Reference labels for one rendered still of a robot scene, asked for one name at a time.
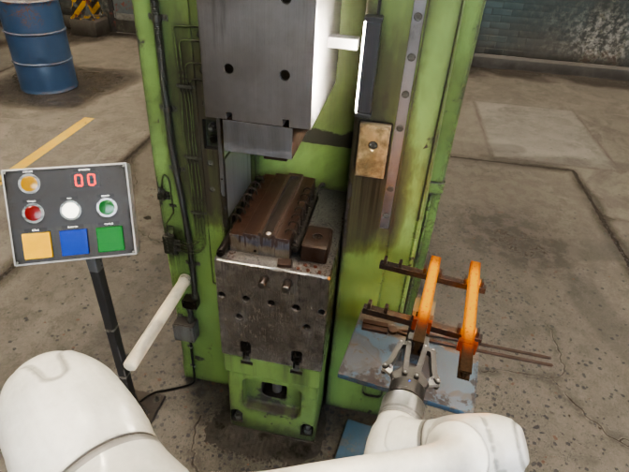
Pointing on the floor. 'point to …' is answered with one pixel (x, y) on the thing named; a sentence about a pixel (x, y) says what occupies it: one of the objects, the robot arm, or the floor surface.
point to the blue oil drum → (38, 46)
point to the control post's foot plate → (150, 404)
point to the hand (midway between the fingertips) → (418, 335)
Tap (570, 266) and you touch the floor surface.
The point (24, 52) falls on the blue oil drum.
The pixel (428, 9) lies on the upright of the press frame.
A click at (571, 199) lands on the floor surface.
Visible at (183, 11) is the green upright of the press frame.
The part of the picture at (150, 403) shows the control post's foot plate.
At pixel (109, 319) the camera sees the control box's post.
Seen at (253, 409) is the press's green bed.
